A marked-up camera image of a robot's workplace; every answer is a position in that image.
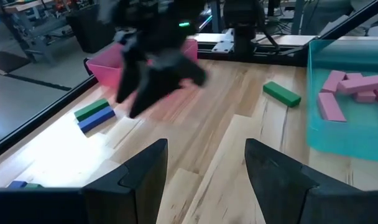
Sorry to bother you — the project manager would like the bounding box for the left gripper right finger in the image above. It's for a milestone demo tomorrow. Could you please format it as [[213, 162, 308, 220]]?
[[244, 138, 373, 224]]

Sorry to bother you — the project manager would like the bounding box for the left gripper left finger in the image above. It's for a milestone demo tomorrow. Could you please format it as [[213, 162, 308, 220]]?
[[81, 138, 169, 224]]

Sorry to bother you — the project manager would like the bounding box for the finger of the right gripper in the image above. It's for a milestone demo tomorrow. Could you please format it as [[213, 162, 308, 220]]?
[[128, 57, 208, 119], [115, 57, 147, 104]]

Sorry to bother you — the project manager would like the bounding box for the blue-violet wooden block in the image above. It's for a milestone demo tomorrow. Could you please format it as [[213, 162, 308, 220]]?
[[7, 180, 28, 189], [77, 105, 116, 134]]

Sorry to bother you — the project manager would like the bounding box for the pink plastic bin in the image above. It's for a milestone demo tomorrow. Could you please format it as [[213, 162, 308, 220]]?
[[85, 38, 199, 90]]

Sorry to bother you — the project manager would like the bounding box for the silver mounting plate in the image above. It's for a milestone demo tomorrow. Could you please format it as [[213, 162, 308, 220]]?
[[211, 28, 237, 54]]

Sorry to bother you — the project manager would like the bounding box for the black storage bin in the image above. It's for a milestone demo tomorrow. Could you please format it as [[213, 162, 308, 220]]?
[[65, 6, 117, 54]]

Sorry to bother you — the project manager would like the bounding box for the teal plastic bin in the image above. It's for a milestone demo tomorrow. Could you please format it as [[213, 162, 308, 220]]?
[[306, 39, 378, 164]]

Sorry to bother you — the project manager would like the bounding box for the grey metal table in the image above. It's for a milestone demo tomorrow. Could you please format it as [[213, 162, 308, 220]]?
[[0, 0, 68, 65]]

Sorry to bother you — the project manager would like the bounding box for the dark floor mat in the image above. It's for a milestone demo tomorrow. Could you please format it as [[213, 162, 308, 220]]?
[[0, 50, 31, 75]]

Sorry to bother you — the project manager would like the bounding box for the black aluminium table frame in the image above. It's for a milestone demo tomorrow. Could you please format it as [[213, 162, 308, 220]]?
[[0, 0, 378, 162]]

